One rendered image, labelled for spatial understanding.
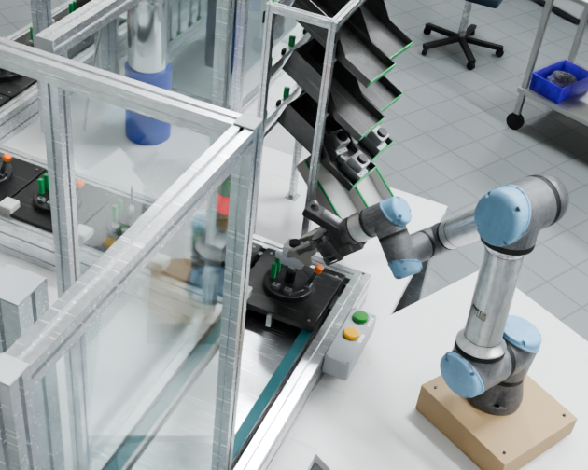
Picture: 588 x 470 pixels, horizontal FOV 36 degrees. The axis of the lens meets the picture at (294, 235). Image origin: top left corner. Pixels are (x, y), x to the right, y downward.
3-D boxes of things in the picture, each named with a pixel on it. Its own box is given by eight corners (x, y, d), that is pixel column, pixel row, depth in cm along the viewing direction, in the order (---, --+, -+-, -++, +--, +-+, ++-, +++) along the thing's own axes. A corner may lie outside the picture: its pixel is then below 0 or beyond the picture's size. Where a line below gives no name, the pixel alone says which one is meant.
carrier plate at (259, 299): (344, 280, 257) (345, 274, 255) (312, 333, 239) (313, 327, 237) (267, 252, 263) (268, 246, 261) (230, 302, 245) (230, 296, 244)
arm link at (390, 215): (402, 228, 217) (389, 196, 217) (367, 243, 224) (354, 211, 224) (418, 223, 223) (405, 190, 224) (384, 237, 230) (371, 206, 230)
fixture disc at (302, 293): (322, 279, 253) (323, 273, 252) (302, 310, 243) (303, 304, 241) (276, 262, 257) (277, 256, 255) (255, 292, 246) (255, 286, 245)
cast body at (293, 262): (307, 261, 245) (309, 240, 241) (301, 270, 242) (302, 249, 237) (278, 252, 247) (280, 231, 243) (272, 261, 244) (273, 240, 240)
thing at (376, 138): (382, 150, 266) (395, 135, 261) (374, 157, 263) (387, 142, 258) (361, 131, 267) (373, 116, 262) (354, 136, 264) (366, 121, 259)
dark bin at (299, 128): (372, 171, 258) (385, 155, 253) (349, 191, 249) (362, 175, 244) (301, 103, 261) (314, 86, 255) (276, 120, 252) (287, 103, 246)
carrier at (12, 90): (52, 73, 330) (50, 41, 322) (11, 102, 312) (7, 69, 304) (-3, 55, 336) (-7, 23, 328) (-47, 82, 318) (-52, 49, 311)
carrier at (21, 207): (115, 198, 276) (114, 163, 268) (69, 241, 258) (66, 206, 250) (48, 173, 282) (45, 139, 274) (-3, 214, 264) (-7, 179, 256)
